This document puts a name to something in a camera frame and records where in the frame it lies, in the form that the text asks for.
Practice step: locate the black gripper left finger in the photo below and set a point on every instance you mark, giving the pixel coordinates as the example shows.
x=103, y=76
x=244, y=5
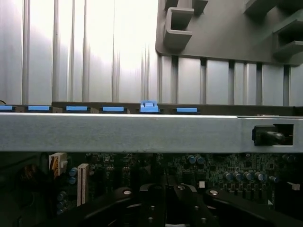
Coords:
x=151, y=208

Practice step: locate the open black PC case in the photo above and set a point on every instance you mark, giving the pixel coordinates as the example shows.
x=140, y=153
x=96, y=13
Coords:
x=118, y=132

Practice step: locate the green motherboard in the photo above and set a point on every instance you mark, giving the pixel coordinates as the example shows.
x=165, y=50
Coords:
x=213, y=165

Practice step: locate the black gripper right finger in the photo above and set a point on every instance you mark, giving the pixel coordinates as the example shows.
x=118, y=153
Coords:
x=184, y=208

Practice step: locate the grey plastic parts rack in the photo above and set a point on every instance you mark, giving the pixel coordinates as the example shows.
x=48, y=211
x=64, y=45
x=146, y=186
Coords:
x=213, y=35

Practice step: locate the white header connector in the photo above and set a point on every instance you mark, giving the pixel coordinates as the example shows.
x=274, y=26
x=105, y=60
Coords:
x=82, y=184

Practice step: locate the white power connector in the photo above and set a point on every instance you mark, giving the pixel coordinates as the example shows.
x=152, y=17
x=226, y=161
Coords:
x=58, y=165

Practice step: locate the blue slot clip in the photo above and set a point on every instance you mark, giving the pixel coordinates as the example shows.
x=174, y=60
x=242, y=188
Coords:
x=39, y=108
x=149, y=107
x=113, y=109
x=7, y=108
x=187, y=110
x=77, y=108

